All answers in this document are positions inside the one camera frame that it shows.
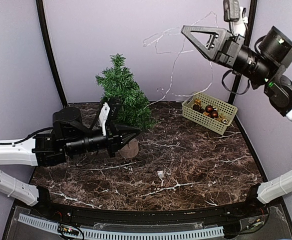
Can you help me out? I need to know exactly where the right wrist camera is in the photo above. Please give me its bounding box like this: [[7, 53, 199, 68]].
[[223, 0, 248, 37]]

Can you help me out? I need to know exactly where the black front rail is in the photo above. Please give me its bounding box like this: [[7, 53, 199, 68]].
[[31, 202, 270, 226]]

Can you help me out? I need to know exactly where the brown bauble upper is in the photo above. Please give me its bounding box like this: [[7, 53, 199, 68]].
[[205, 105, 214, 113]]

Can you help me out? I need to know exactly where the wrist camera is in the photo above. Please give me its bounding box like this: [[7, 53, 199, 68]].
[[98, 97, 121, 136], [223, 0, 248, 37]]

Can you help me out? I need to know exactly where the brown bauble lower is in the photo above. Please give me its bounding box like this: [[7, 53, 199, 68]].
[[210, 110, 219, 119]]

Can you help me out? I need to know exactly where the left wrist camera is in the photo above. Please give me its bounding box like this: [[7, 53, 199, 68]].
[[98, 97, 121, 136]]

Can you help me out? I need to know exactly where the left black frame post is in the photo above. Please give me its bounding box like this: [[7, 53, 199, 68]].
[[35, 0, 68, 107]]

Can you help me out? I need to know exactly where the thin wire fairy light string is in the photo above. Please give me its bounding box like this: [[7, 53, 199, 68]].
[[142, 11, 220, 111]]

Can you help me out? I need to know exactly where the beige plastic basket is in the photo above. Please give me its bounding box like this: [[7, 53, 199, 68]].
[[182, 92, 238, 135]]

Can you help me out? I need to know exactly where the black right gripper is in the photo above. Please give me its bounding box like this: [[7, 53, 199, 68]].
[[181, 23, 274, 85]]

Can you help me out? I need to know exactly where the brown bauble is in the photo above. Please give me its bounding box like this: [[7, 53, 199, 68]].
[[210, 110, 219, 119], [205, 105, 214, 113]]

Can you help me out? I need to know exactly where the brown pine cone ornament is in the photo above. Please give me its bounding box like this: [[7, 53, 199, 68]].
[[192, 104, 205, 113]]

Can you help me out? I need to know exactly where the gold gift box ornament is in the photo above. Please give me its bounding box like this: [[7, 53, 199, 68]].
[[194, 99, 201, 105]]

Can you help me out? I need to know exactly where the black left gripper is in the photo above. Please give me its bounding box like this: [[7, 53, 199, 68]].
[[65, 122, 141, 158]]

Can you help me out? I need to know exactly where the small green christmas tree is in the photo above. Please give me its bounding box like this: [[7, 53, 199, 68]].
[[95, 53, 156, 158]]

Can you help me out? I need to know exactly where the small clear battery box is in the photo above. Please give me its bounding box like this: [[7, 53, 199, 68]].
[[157, 170, 164, 178]]

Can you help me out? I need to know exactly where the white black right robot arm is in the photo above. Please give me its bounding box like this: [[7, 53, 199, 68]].
[[181, 25, 292, 122]]

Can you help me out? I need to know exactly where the grey slotted cable duct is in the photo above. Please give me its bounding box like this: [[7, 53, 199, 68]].
[[17, 213, 225, 240]]

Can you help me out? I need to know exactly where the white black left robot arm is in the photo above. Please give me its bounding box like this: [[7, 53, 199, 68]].
[[0, 103, 140, 218]]

